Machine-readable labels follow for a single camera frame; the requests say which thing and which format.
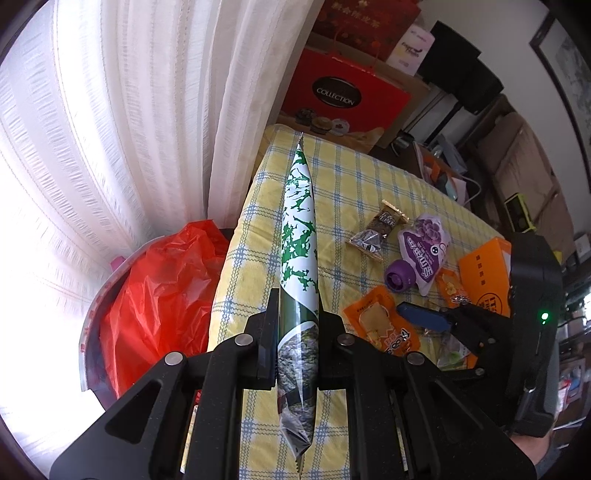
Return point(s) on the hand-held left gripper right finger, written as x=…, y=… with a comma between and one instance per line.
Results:
x=330, y=350

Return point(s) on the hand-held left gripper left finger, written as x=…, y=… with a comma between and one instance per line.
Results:
x=263, y=350

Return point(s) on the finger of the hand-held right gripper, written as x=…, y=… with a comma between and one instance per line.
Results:
x=422, y=316
x=480, y=353

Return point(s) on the light green snack packet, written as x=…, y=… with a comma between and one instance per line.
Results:
x=452, y=355

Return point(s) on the orange cardboard box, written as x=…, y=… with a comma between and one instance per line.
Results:
x=485, y=272

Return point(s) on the green white seaweed packet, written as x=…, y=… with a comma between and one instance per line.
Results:
x=298, y=230

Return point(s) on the person's right forearm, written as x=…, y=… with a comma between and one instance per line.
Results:
x=531, y=457

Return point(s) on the small orange snack packet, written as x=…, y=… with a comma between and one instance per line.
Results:
x=451, y=288

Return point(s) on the purple jelly pouch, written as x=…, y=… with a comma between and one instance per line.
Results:
x=420, y=249

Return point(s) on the beige sofa cushion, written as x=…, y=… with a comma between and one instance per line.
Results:
x=524, y=161
x=556, y=221

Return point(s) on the green black radio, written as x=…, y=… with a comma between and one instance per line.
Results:
x=519, y=212

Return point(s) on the dark brown snack packet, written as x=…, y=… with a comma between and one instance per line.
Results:
x=388, y=216
x=367, y=244

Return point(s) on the red plastic bag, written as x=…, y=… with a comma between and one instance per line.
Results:
x=161, y=286

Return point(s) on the yellow plaid tablecloth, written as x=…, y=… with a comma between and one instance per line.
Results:
x=360, y=194

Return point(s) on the brown wooden sofa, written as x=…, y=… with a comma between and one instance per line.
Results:
x=494, y=138

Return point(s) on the round waste bin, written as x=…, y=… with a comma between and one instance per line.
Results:
x=94, y=332

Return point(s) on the black speaker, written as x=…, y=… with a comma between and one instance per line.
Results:
x=450, y=55
x=482, y=85

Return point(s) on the brown cardboard box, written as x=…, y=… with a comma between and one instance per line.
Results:
x=406, y=83

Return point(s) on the red gift box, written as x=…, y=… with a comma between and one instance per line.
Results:
x=332, y=78

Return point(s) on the white pink tissue pack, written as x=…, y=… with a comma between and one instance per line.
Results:
x=408, y=46

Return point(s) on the white curtain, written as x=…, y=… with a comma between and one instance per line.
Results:
x=115, y=115

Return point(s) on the red gift bag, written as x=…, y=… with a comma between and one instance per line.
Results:
x=364, y=16

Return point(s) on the framed wall picture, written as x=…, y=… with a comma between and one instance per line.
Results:
x=568, y=69

